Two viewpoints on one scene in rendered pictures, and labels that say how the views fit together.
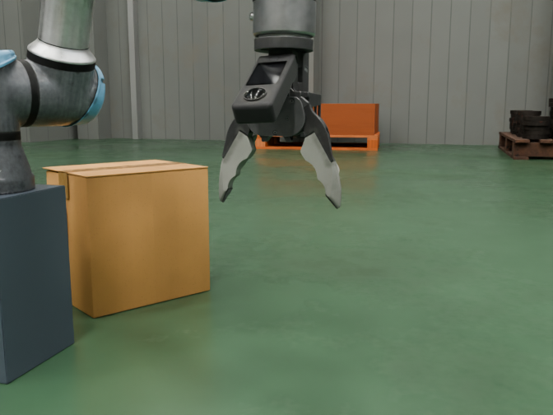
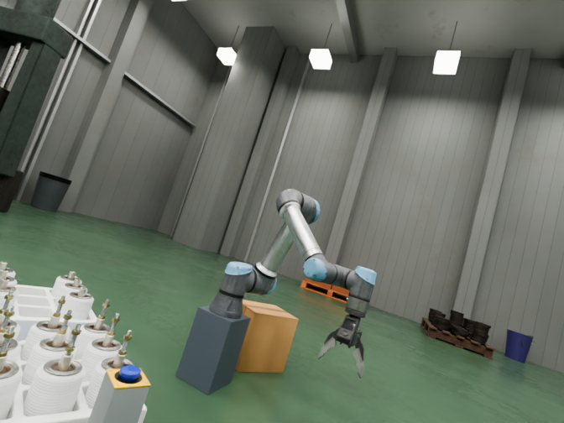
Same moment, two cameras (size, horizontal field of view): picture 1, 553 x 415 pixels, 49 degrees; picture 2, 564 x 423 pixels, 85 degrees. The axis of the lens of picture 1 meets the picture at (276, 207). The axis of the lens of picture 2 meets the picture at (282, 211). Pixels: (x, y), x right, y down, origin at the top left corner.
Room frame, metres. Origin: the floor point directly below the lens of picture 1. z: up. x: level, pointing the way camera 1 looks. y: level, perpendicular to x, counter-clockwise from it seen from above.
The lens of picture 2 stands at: (-0.40, 0.20, 0.66)
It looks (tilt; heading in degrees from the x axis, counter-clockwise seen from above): 6 degrees up; 7
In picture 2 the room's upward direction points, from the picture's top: 17 degrees clockwise
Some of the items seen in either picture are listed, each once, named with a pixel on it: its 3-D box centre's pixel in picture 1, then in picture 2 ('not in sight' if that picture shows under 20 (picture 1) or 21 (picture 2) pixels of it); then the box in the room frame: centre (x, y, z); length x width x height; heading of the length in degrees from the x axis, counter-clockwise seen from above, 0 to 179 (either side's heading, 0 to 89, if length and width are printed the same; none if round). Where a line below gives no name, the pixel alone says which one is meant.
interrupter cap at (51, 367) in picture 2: not in sight; (63, 367); (0.30, 0.66, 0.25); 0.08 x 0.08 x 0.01
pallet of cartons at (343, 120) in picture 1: (320, 125); (334, 284); (6.30, -0.45, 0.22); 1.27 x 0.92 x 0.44; 73
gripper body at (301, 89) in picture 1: (285, 91); (351, 327); (0.76, -0.01, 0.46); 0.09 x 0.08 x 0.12; 162
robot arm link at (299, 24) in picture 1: (281, 22); (356, 305); (0.75, -0.01, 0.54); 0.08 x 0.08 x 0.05
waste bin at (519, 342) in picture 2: not in sight; (519, 345); (5.60, -3.70, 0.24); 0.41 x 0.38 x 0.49; 73
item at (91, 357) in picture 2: not in sight; (95, 378); (0.46, 0.67, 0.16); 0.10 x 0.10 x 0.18
